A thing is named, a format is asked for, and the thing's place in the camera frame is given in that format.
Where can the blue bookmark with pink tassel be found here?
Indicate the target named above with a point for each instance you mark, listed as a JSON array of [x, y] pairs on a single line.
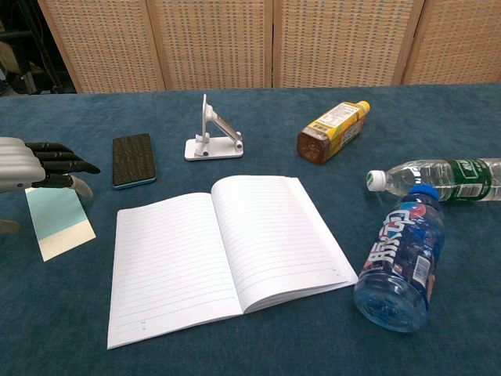
[[58, 219]]

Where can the black tripod stand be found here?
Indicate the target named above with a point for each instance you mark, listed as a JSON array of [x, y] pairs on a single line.
[[41, 43]]

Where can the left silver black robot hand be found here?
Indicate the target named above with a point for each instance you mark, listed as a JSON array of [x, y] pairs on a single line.
[[23, 160]]

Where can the white folding phone stand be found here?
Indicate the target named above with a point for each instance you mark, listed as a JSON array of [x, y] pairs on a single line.
[[211, 150]]

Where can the tea bottle with yellow cap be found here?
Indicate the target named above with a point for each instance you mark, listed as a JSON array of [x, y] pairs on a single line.
[[332, 131]]

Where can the blue velvet tablecloth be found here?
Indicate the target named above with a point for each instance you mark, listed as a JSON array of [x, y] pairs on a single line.
[[58, 313]]

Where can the blue sports drink bottle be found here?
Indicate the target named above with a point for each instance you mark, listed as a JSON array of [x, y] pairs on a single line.
[[399, 266]]

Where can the wooden woven folding screen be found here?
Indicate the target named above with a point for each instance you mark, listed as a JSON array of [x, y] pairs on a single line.
[[215, 43]]

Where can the black smartphone with blue case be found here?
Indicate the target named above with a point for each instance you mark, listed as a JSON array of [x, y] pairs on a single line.
[[133, 158]]

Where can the clear water bottle green label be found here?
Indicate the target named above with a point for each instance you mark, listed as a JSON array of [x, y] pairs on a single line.
[[438, 178]]

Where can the open lined notebook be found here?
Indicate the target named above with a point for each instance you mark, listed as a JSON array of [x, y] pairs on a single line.
[[176, 254]]

